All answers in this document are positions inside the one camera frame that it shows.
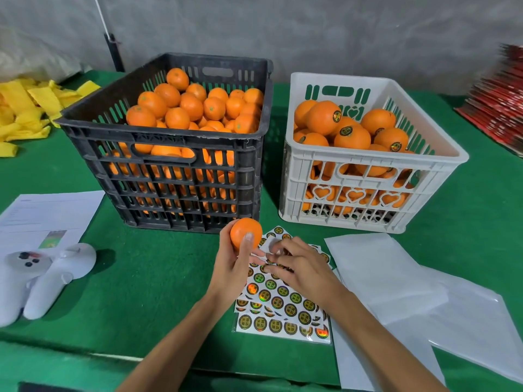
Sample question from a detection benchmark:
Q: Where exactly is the white printed paper sheet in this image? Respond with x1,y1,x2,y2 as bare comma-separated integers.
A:
0,190,106,258

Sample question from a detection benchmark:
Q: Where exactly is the holographic sticker sheet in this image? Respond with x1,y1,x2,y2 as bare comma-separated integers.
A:
234,226,335,345

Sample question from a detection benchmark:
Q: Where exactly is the black plastic crate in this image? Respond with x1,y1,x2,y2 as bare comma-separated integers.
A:
56,53,275,234

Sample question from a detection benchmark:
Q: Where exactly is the person's right hand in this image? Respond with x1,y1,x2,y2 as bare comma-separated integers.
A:
263,236,348,311

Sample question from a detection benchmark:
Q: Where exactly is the person's right forearm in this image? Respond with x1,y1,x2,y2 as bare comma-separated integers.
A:
327,290,449,392

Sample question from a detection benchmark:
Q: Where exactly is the pile of yellow bags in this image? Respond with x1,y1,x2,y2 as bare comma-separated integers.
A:
0,77,101,158

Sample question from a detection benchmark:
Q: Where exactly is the green felt table cover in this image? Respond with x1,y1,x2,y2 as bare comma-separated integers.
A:
0,71,523,392

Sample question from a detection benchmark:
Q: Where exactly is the white plastic crate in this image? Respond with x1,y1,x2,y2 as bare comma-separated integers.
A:
278,72,471,234

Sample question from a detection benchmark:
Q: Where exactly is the stack of red cardboard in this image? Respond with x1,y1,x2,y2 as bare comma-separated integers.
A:
455,43,523,157

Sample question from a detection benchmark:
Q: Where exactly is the beige woven sack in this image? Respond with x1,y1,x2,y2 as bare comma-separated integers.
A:
0,48,83,85

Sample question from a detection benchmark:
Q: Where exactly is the white handheld controller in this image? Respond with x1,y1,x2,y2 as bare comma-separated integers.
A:
0,243,98,328

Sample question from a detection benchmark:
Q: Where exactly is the single orange fruit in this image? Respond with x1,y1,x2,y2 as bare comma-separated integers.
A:
229,217,264,252

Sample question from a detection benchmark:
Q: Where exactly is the pile of oranges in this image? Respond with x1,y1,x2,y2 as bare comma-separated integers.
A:
106,68,265,217

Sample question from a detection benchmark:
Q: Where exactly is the heap of labelled oranges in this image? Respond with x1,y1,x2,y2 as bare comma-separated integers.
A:
293,99,418,217

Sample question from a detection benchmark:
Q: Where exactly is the white backing sheet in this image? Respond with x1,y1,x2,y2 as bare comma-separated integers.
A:
324,232,451,392
425,265,523,384

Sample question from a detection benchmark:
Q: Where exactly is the person's left forearm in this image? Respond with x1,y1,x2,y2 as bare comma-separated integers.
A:
118,291,230,392

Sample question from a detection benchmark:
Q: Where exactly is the white pole with black base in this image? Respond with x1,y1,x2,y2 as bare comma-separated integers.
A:
92,0,126,72

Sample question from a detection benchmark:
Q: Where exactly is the person's left hand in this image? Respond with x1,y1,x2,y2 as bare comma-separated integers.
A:
204,220,266,311

